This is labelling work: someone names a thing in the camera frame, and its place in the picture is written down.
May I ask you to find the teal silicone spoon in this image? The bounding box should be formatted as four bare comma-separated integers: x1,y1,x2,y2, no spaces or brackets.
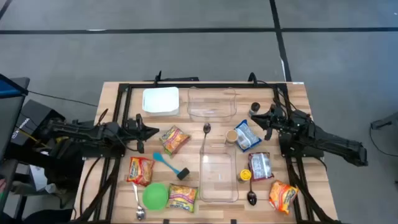
152,151,182,175

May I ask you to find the white plastic bin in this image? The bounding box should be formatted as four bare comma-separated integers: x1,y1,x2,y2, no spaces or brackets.
142,86,180,116

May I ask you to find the small clear plastic bin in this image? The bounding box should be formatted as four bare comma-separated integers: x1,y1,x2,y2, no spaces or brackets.
187,86,238,123

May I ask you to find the black metal table frame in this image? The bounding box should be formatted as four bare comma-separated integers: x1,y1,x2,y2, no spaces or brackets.
73,81,340,224

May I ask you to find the red beef ramen packet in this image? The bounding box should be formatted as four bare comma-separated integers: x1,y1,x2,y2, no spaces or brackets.
126,156,155,187

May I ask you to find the yellow cable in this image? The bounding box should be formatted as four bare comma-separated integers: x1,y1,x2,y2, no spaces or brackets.
17,127,47,149

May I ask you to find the dark computer monitor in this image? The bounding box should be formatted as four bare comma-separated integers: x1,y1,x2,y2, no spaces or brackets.
0,73,31,162

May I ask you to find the thin black cable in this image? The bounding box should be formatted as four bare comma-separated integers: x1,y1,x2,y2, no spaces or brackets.
27,90,99,108

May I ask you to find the dark steel spoon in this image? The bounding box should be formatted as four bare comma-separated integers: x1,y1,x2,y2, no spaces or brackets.
246,179,258,207
200,123,212,155

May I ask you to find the large clear plastic bin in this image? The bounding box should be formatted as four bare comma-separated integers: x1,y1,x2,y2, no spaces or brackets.
199,143,239,203

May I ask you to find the white paper bag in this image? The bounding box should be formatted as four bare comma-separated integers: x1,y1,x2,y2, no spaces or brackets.
29,164,58,194

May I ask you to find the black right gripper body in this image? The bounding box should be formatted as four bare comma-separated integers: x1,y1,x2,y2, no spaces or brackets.
268,105,292,134

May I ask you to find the silver metal spoon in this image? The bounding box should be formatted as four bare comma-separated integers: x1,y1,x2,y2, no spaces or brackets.
132,182,146,221

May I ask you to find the black box white logo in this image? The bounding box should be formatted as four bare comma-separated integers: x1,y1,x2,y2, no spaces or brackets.
11,98,66,147

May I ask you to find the red ramen packet white back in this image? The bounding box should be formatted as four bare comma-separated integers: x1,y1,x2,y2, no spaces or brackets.
248,151,274,182

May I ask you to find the yellow-lid spice jar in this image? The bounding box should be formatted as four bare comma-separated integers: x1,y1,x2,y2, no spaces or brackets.
238,169,252,184

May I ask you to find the tan-lid spice jar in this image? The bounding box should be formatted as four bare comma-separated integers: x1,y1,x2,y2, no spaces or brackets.
224,129,239,144

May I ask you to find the blue ramen packet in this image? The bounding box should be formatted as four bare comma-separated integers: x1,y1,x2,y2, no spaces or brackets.
233,119,262,152

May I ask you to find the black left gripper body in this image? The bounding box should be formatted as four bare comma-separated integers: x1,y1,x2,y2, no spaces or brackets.
125,113,147,141

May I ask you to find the dark grey stand foot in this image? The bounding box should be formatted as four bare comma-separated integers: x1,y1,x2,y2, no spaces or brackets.
369,111,398,131

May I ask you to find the thick black cable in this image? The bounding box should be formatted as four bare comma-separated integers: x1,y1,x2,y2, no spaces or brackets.
79,157,103,218

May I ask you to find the green plastic bowl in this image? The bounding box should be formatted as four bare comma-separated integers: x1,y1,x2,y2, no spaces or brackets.
142,182,169,212

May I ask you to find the orange ramen packet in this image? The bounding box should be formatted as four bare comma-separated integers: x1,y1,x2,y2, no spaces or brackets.
268,179,299,215

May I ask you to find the lime chili shrimp ramen packet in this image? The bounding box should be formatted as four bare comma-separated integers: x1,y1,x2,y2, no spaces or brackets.
159,125,191,156
167,183,199,213

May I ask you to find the black-lid spice jar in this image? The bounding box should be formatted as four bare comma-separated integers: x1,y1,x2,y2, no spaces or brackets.
248,101,261,118

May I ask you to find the black left wrist camera cable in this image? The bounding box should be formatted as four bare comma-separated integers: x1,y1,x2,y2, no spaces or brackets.
123,124,146,154

